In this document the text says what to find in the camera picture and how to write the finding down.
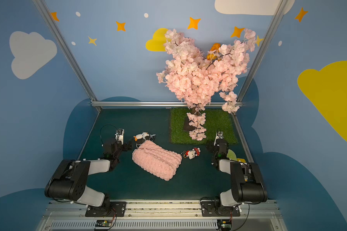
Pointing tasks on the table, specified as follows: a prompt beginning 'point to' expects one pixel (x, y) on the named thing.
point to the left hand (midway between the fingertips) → (124, 136)
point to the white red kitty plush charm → (191, 154)
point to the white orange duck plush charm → (143, 136)
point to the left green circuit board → (105, 223)
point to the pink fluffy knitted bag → (157, 160)
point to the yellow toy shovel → (241, 160)
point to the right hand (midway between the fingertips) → (218, 140)
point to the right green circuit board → (225, 224)
